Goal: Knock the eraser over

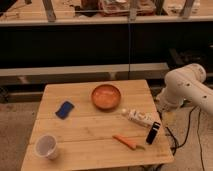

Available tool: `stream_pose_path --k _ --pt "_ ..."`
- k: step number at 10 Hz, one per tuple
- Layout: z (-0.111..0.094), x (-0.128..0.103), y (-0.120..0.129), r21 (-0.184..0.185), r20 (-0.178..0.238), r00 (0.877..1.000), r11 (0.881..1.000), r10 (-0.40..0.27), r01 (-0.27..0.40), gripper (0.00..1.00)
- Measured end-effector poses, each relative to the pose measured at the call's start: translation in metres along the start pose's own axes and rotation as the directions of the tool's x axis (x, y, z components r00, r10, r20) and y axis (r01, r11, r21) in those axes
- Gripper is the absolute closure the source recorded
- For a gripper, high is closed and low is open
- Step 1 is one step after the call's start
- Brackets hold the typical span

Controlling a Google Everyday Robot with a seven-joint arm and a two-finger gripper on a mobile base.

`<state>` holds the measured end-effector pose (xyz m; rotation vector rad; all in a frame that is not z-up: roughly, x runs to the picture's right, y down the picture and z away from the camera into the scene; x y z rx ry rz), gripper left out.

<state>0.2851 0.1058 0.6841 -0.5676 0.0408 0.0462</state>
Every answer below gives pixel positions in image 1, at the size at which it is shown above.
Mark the black whiteboard eraser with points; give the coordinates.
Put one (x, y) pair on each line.
(153, 132)

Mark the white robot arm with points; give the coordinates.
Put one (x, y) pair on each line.
(185, 83)

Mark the orange wooden bowl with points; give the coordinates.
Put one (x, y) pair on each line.
(106, 96)

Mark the wooden table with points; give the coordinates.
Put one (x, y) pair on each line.
(85, 136)

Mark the blue sponge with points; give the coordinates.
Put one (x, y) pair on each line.
(64, 110)

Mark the white plastic bottle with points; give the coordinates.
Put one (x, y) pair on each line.
(136, 116)

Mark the long shelf bench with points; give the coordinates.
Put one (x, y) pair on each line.
(42, 75)

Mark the orange carrot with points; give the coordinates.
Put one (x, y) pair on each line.
(129, 143)

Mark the clear plastic cup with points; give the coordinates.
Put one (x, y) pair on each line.
(46, 147)

